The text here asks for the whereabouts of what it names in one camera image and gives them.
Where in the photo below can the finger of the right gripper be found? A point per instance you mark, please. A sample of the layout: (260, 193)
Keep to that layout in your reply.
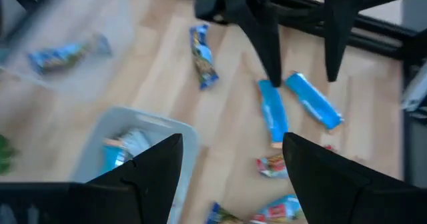
(263, 34)
(338, 24)

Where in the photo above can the green wrapper granola bar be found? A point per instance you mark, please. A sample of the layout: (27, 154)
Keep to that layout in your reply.
(5, 154)

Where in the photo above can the orange and blue granola bar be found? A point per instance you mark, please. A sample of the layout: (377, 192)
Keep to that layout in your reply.
(113, 157)

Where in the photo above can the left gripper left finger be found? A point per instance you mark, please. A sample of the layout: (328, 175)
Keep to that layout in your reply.
(156, 177)

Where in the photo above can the white bin with curved ends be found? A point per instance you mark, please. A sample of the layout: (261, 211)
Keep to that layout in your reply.
(100, 124)

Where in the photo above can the purple and white granola bar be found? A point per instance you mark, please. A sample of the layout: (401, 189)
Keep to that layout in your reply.
(220, 215)

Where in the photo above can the brown and blue granola bar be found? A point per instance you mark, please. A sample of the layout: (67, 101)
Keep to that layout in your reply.
(203, 60)

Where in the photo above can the plain blue granola bar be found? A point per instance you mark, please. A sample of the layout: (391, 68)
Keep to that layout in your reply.
(273, 114)
(313, 100)

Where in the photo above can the red and yellow granola bar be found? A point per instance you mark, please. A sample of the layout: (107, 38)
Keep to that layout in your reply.
(272, 166)

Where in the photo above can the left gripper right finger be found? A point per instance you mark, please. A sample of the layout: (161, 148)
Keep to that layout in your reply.
(333, 190)

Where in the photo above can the blue and yellow granola bar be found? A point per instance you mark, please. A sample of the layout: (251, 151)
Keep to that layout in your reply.
(63, 55)

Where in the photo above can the black metal table frame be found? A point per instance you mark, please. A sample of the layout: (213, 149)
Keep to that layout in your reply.
(377, 40)

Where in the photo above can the green 100 calorie granola bar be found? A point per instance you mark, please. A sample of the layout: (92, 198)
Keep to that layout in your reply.
(277, 212)

